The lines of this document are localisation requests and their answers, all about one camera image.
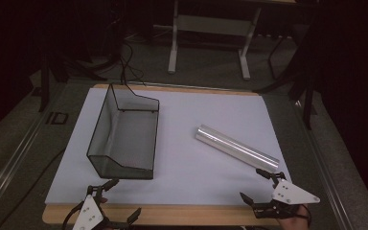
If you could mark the silver foil roll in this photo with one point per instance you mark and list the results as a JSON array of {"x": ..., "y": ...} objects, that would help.
[{"x": 236, "y": 148}]

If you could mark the white metal desk frame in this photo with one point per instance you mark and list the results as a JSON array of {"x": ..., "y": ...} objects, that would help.
[{"x": 212, "y": 25}]

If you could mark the black floor bracket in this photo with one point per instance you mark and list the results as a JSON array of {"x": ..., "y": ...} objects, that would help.
[{"x": 57, "y": 118}]

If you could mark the person's left hand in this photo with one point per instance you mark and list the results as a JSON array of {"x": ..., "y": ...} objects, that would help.
[{"x": 103, "y": 200}]

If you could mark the person's right hand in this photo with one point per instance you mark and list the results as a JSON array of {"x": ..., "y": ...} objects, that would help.
[{"x": 295, "y": 220}]

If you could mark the metal floor rail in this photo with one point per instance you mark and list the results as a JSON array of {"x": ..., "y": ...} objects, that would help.
[
  {"x": 9, "y": 166},
  {"x": 326, "y": 166}
]

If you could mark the white table mat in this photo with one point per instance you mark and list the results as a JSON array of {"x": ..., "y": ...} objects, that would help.
[{"x": 185, "y": 179}]

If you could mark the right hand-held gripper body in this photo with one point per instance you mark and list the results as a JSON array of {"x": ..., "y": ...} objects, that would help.
[{"x": 290, "y": 193}]

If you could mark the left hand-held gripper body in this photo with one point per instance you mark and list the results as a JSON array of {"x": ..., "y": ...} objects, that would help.
[{"x": 88, "y": 211}]

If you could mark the black metal stand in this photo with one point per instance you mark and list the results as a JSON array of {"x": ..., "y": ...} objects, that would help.
[
  {"x": 303, "y": 80},
  {"x": 44, "y": 83}
]

